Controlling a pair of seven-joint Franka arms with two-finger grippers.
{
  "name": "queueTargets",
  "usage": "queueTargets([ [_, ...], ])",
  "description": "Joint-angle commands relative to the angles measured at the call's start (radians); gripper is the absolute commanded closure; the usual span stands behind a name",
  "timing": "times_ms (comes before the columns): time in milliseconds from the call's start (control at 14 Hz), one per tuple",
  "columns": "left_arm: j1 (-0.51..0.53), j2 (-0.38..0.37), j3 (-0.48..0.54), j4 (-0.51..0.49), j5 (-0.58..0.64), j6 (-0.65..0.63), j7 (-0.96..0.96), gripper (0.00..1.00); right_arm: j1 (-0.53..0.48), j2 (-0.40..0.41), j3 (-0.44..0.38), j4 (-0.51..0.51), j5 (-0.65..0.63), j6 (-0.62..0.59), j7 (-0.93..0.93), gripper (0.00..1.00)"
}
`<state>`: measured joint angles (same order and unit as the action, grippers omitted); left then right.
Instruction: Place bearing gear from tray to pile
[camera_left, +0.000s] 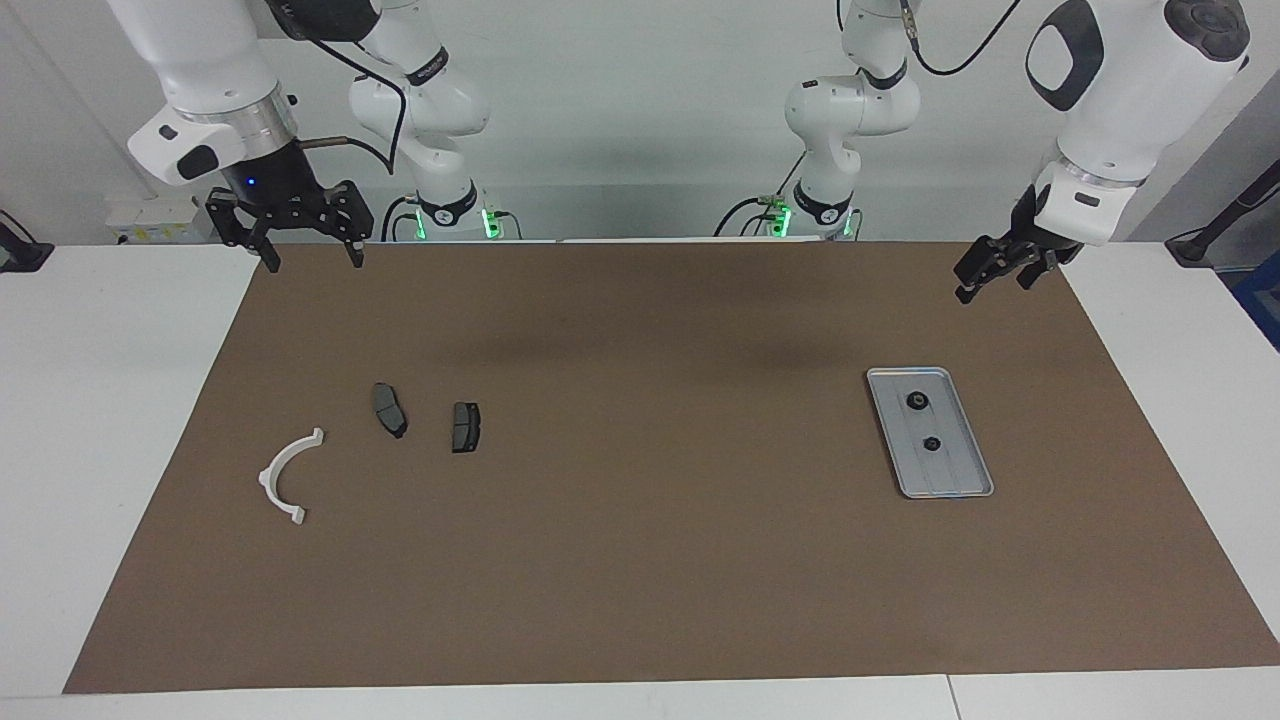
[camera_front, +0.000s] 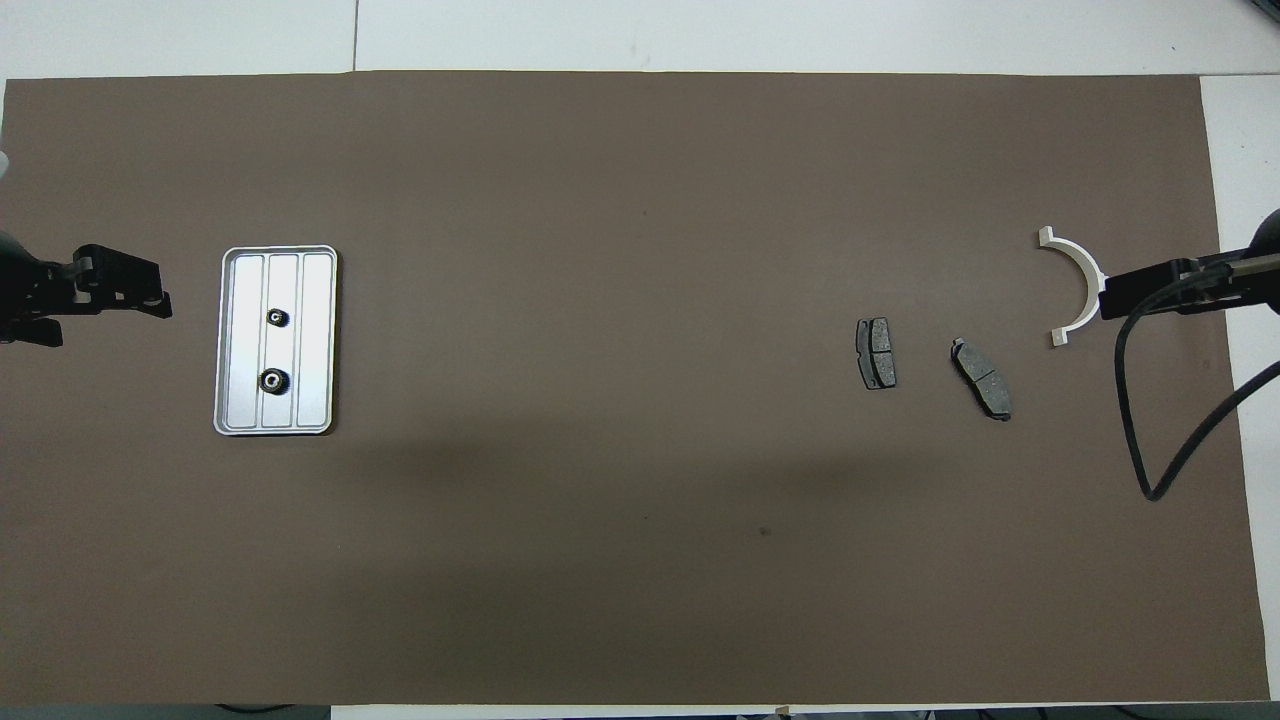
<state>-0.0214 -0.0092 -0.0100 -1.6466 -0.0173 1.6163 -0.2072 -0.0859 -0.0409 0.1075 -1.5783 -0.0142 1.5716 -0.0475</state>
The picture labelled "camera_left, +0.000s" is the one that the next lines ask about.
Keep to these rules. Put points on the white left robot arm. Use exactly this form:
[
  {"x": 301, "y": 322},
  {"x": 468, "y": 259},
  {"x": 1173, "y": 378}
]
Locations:
[{"x": 1130, "y": 90}]

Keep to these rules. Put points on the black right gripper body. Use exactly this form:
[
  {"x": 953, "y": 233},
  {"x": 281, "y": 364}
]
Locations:
[{"x": 275, "y": 180}]

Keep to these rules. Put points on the curved dark grey brake pad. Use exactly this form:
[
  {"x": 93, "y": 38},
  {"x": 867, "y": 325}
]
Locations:
[{"x": 388, "y": 408}]

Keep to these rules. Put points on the squarish dark grey brake pad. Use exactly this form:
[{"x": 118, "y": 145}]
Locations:
[{"x": 465, "y": 428}]

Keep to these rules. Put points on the white curved plastic bracket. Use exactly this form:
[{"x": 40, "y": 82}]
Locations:
[{"x": 268, "y": 478}]

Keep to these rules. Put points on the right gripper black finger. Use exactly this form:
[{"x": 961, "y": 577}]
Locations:
[
  {"x": 240, "y": 215},
  {"x": 352, "y": 210}
]

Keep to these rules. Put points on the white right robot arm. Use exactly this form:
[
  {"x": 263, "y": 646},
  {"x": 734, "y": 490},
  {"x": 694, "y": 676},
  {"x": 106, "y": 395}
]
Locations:
[{"x": 215, "y": 60}]

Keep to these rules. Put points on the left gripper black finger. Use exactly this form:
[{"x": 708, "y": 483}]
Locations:
[
  {"x": 1035, "y": 270},
  {"x": 985, "y": 265}
]

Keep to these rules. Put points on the silver metal tray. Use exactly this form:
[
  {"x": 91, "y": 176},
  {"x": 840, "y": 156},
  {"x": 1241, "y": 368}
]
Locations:
[{"x": 955, "y": 475}]

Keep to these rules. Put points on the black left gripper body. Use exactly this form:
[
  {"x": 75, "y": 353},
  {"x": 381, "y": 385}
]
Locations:
[{"x": 1028, "y": 235}]

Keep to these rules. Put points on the black clamp stand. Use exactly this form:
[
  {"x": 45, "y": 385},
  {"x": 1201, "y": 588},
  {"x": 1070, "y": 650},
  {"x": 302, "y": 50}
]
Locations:
[{"x": 22, "y": 255}]

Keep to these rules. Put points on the brown table mat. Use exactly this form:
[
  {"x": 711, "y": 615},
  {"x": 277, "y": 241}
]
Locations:
[{"x": 640, "y": 560}]

